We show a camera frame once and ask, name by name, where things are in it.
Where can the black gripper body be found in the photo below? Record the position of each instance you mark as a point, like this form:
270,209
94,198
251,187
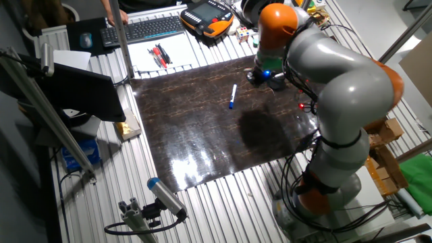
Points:
262,77

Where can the blue white marker pen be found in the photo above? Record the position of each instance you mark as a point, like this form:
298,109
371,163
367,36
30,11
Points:
233,96

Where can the person right forearm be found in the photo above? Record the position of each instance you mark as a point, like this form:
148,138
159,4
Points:
105,6

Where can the silver orange robot arm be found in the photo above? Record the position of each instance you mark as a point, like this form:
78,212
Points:
347,91

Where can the black mesh pen holder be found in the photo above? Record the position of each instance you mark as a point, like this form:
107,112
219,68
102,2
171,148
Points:
277,84

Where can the black pen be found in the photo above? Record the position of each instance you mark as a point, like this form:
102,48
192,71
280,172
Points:
162,53
166,53

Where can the grey blue pen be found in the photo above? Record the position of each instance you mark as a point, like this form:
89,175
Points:
153,57

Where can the person right hand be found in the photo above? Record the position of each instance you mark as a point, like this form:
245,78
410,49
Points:
125,17

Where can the Rubik's cube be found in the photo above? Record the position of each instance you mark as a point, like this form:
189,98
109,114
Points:
242,34

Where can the white round object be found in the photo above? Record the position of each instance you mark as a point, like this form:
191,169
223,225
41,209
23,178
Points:
233,27

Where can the golden wrapped object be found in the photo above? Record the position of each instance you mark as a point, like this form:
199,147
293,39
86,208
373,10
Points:
320,17

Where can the large white paper sheet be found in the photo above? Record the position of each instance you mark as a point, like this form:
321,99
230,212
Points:
182,50

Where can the orange black teach pendant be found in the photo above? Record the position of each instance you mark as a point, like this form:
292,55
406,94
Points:
206,13

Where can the dark marble pattern mat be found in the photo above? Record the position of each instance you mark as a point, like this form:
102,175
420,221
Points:
185,128

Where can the small white box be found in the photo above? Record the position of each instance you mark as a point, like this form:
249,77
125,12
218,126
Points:
320,3

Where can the red marker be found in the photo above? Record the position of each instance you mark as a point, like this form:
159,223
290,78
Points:
159,55

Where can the black computer keyboard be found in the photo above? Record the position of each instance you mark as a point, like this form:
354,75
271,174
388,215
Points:
145,28

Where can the person dark torso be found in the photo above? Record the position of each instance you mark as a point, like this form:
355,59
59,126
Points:
152,4

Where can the cardboard box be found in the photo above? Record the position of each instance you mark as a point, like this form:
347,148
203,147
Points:
391,130
388,175

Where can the white box golden content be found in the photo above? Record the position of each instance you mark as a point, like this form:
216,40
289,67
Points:
128,126

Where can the brown board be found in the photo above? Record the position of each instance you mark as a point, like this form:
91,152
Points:
418,74

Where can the white base board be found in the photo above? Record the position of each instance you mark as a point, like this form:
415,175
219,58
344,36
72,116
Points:
368,202

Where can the black monitor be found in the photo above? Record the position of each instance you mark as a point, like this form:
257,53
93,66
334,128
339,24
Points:
84,94

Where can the blue grey computer mouse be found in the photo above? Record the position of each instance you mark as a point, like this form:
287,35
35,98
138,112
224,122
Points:
86,40

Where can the green cloth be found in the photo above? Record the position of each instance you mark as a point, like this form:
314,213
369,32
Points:
418,182

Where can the short aluminium profile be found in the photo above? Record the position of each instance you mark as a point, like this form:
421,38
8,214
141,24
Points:
135,219

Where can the small white paper sheet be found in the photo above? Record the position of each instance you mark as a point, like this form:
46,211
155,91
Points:
72,59

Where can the pale blue rolled tube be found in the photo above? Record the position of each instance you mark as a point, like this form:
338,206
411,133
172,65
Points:
410,202

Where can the black mouse pad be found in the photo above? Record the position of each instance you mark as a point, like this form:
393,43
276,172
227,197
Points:
74,33

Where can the white round bin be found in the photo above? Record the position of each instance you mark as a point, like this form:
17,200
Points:
77,14

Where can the blue tissue pack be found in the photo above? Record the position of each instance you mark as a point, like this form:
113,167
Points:
81,153

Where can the aluminium diagonal strut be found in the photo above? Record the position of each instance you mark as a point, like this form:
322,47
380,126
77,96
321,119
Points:
50,114

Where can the aluminium frame post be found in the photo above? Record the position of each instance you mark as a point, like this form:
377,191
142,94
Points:
119,40
415,150
405,33

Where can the silver camera blue cap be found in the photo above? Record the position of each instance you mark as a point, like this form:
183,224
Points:
165,195

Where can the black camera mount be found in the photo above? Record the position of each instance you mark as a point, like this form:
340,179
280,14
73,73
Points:
152,212

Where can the silver camera on strut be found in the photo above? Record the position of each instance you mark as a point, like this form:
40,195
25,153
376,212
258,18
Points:
47,59

